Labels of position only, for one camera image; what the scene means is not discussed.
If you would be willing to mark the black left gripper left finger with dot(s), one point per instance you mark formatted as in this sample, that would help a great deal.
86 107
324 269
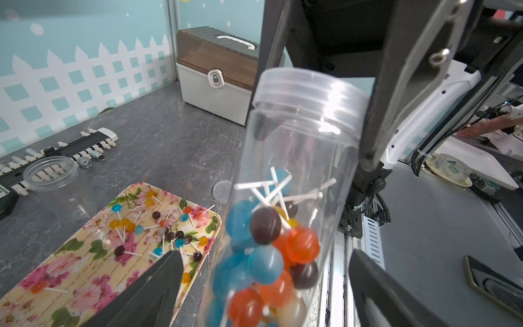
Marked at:
150 300

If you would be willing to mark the clear plastic candy jar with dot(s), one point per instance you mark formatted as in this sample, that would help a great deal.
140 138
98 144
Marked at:
61 190

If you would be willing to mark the clear jar with brown candies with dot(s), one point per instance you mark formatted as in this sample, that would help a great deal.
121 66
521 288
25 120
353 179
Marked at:
285 204

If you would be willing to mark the floral rectangular tray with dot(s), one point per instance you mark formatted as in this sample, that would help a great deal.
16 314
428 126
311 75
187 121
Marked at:
110 252

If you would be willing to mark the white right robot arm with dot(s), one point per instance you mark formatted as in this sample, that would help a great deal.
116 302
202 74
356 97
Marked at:
485 55

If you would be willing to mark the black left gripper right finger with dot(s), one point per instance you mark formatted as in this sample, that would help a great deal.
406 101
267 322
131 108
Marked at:
380 300

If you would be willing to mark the brown lidded white storage box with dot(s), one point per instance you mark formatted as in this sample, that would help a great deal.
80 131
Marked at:
217 71

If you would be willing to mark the clear plastic jar lid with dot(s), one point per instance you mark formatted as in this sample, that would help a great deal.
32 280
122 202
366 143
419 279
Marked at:
221 191

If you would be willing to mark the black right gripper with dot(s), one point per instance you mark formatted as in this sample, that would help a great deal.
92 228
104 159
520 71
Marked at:
352 39

